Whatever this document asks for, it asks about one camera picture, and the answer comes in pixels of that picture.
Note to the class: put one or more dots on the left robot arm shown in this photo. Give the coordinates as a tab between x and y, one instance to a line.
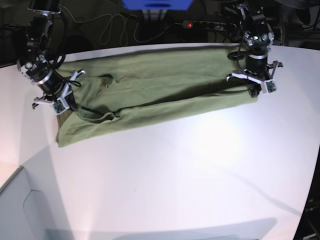
257	35

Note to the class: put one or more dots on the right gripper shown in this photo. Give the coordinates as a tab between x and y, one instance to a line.
57	90

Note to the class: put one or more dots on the green T-shirt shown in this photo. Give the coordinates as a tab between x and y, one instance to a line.
134	90

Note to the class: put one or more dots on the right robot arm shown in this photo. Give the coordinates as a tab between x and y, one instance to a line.
38	33

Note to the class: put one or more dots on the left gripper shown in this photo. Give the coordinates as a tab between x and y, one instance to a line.
255	70

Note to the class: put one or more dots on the grey panel at table corner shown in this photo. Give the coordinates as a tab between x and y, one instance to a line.
20	210

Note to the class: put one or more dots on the blue plastic box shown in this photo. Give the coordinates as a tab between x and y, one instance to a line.
157	4

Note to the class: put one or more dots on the black power strip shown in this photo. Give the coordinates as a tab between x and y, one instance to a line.
208	25

